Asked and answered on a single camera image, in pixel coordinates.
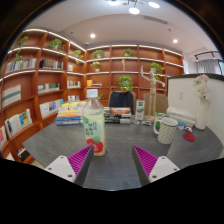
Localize clear drink bottle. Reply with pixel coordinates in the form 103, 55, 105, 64
81, 88, 107, 157

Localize white flat box stack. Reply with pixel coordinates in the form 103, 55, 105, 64
165, 105, 197, 128

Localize wooden wall shelf unit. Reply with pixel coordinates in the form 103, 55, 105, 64
0, 28, 185, 164

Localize white mug, triangle pattern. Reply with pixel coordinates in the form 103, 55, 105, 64
152, 116, 179, 145

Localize white ceramic vase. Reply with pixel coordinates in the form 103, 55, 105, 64
194, 97, 211, 131

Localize ceiling lights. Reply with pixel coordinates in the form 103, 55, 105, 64
88, 0, 179, 44

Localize dark chair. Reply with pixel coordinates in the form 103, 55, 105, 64
108, 90, 137, 108

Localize dark book stack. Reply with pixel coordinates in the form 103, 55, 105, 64
103, 107, 133, 125

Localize grey curtain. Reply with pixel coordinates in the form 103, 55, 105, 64
195, 59, 221, 75

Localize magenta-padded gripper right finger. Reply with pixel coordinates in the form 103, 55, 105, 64
131, 144, 181, 187

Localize flat round red coaster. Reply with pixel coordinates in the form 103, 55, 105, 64
182, 132, 197, 143

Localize colourful book stack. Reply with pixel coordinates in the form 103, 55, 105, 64
54, 101, 88, 127

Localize green-white drink carton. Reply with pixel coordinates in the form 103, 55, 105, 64
134, 99, 146, 121

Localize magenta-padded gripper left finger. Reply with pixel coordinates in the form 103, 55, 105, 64
44, 144, 95, 187

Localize wooden artist mannequin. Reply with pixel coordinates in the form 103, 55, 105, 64
139, 64, 167, 122

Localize green-white box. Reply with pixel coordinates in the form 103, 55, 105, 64
155, 112, 171, 123

